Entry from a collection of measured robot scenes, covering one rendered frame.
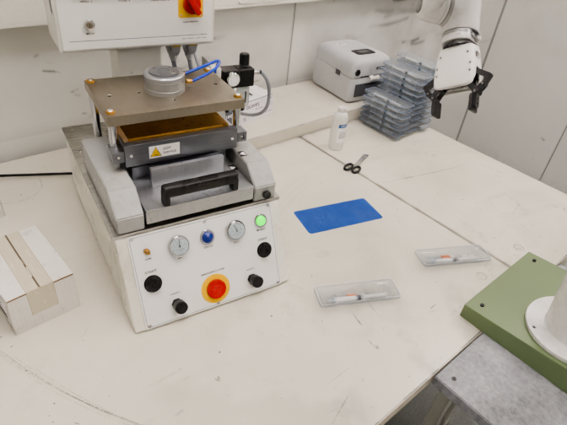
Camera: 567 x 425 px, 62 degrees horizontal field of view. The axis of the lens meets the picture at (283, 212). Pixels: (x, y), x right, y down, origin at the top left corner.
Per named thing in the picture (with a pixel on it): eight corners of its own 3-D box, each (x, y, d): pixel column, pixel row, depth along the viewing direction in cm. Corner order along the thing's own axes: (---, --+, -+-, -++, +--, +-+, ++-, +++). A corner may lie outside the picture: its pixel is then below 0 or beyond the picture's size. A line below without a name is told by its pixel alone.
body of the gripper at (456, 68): (487, 45, 111) (483, 90, 110) (447, 55, 119) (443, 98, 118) (472, 32, 106) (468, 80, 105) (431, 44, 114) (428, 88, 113)
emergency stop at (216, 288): (207, 299, 96) (203, 281, 95) (224, 293, 98) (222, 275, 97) (209, 302, 95) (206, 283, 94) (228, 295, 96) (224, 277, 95)
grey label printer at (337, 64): (310, 82, 193) (315, 40, 183) (346, 76, 203) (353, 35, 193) (348, 105, 178) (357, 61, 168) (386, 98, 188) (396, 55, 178)
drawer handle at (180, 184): (160, 201, 88) (159, 183, 85) (234, 185, 94) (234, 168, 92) (164, 207, 86) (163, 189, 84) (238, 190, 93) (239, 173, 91)
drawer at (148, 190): (105, 153, 106) (101, 121, 102) (197, 137, 117) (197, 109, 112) (147, 228, 87) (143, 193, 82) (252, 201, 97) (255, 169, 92)
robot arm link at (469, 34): (487, 37, 112) (486, 50, 112) (452, 46, 119) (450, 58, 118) (470, 23, 106) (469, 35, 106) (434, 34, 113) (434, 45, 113)
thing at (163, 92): (83, 109, 104) (73, 50, 96) (213, 93, 118) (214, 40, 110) (112, 162, 87) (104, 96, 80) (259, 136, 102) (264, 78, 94)
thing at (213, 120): (106, 120, 101) (100, 77, 95) (202, 107, 111) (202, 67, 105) (130, 158, 89) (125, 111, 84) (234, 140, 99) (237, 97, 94)
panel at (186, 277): (146, 330, 90) (126, 238, 85) (280, 282, 104) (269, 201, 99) (148, 334, 88) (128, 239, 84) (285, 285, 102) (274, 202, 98)
